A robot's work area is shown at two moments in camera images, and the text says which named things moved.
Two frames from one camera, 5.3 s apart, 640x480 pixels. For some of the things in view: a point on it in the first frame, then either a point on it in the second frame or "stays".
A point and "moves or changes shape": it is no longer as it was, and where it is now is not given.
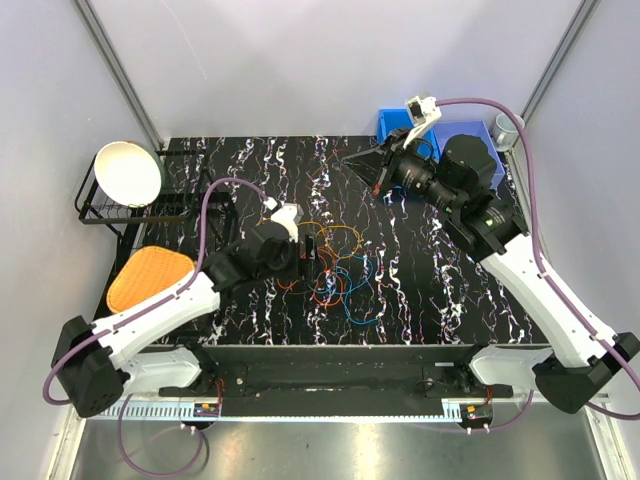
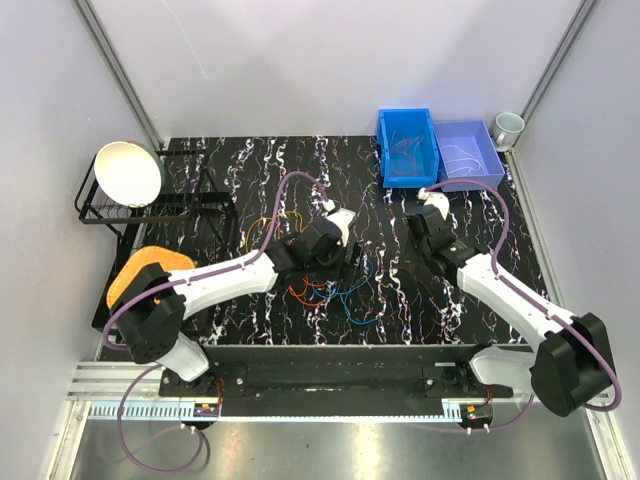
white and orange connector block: x=289 y=215 → x=342 y=217
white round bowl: x=131 y=172 stays
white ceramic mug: x=506 y=131 stays
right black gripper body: x=415 y=174 → x=417 y=246
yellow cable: x=331 y=227 moves or changes shape
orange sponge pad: x=148 y=270 stays
